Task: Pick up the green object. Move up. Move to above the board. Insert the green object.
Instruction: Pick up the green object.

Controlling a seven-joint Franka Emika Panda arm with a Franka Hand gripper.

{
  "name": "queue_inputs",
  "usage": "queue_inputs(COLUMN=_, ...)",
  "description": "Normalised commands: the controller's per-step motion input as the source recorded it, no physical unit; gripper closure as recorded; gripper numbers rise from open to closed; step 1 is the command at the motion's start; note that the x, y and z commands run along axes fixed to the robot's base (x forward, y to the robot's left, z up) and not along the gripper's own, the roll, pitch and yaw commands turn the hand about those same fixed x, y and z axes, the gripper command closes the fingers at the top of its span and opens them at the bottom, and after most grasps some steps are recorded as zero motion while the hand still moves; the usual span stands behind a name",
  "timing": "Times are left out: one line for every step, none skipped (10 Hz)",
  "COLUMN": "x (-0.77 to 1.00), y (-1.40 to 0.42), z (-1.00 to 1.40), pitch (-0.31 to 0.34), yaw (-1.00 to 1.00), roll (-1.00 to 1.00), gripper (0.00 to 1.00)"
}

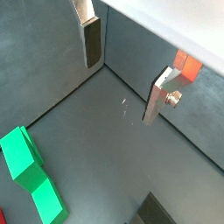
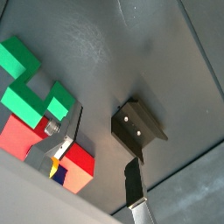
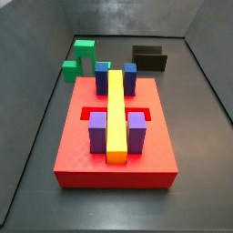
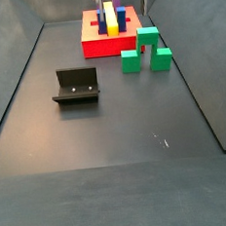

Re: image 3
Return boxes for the green bridge-shaped block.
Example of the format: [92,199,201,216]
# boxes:
[62,40,111,82]

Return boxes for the red base board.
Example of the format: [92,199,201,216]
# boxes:
[54,77,178,188]

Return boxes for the purple block left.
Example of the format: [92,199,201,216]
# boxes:
[88,112,106,154]

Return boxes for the purple block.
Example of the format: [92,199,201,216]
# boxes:
[88,112,106,154]
[127,112,147,154]

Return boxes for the purple block right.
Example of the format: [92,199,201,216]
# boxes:
[127,112,147,154]

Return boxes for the yellow long bar block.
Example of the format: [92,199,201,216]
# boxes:
[106,70,127,164]

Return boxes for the blue block right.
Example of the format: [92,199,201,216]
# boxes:
[124,63,137,96]

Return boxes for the blue block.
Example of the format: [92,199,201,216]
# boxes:
[124,63,137,96]
[95,62,108,96]

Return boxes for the blue block left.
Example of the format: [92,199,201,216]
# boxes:
[95,62,108,96]

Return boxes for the black angled bracket holder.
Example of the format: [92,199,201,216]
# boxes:
[132,46,167,72]

